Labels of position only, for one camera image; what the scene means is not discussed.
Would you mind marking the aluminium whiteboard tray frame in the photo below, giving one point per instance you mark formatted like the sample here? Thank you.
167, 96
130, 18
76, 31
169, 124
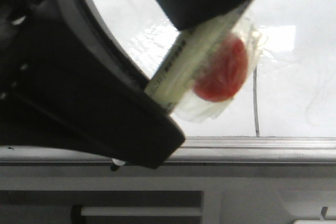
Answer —
227, 150

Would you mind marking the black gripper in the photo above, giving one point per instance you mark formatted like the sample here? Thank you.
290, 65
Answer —
15, 24

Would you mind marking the white dry-erase marker pen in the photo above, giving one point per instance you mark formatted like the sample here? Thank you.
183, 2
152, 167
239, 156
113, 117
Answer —
189, 66

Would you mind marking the red disc taped to marker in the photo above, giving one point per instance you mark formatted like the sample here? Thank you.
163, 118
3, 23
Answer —
217, 82

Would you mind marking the grey cabinet below whiteboard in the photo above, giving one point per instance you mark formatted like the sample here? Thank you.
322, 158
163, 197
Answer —
182, 193

